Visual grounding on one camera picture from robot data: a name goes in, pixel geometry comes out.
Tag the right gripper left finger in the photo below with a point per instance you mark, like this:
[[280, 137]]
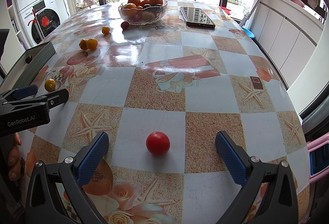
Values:
[[43, 202]]

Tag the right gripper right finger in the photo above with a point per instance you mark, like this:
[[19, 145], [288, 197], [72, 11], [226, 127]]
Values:
[[267, 193]]

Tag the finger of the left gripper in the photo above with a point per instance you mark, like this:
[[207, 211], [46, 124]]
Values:
[[21, 93], [53, 99]]

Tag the orange tangerine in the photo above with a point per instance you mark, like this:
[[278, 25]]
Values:
[[83, 44], [50, 85], [92, 44]]

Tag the red tomato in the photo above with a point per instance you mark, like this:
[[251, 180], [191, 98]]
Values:
[[158, 143]]

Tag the dark plum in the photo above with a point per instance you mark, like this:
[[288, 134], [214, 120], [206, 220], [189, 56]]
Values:
[[28, 59]]

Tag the person's left hand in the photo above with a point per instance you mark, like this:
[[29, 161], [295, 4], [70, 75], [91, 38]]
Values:
[[14, 160]]

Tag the grey shallow tray box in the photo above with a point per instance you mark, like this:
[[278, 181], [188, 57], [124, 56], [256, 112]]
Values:
[[22, 74]]

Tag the pink chair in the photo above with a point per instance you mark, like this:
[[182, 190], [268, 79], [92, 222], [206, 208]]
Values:
[[318, 157]]

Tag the lower washing machine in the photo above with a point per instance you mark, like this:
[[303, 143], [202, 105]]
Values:
[[39, 20]]

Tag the small orange near bowl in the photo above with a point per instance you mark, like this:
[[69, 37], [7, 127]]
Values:
[[105, 30]]

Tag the red fruit beside bowl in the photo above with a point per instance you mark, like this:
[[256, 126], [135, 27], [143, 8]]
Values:
[[124, 25]]

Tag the glass fruit bowl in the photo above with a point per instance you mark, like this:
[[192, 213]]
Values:
[[142, 16]]

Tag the blue basin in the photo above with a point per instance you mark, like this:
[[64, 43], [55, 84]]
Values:
[[249, 33]]

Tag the white cabinet counter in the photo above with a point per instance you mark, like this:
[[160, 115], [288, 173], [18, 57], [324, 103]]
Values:
[[288, 34]]

